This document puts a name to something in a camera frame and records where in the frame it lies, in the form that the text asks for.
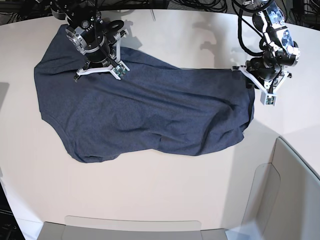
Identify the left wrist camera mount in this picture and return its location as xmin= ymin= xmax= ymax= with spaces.
xmin=231 ymin=65 xmax=292 ymax=106

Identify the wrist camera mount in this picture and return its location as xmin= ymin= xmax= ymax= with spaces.
xmin=231 ymin=65 xmax=292 ymax=106
xmin=73 ymin=30 xmax=130 ymax=81

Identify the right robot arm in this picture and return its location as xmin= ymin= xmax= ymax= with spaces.
xmin=49 ymin=0 xmax=126 ymax=68

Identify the grey panel at bottom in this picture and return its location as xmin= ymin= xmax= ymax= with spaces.
xmin=37 ymin=215 xmax=227 ymax=240

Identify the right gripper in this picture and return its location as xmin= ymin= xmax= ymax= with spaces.
xmin=83 ymin=43 xmax=118 ymax=68

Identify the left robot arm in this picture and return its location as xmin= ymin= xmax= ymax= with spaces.
xmin=231 ymin=0 xmax=301 ymax=93

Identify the dark blue t-shirt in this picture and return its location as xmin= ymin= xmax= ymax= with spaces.
xmin=34 ymin=25 xmax=255 ymax=163

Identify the grey panel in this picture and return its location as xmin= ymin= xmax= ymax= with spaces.
xmin=240 ymin=138 xmax=320 ymax=240
xmin=37 ymin=215 xmax=227 ymax=240

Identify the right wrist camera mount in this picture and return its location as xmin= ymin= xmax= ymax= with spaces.
xmin=73 ymin=30 xmax=130 ymax=81

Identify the grey panel at right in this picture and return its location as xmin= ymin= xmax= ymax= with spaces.
xmin=240 ymin=138 xmax=320 ymax=240

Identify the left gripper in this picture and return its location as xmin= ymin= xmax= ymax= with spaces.
xmin=245 ymin=57 xmax=282 ymax=90

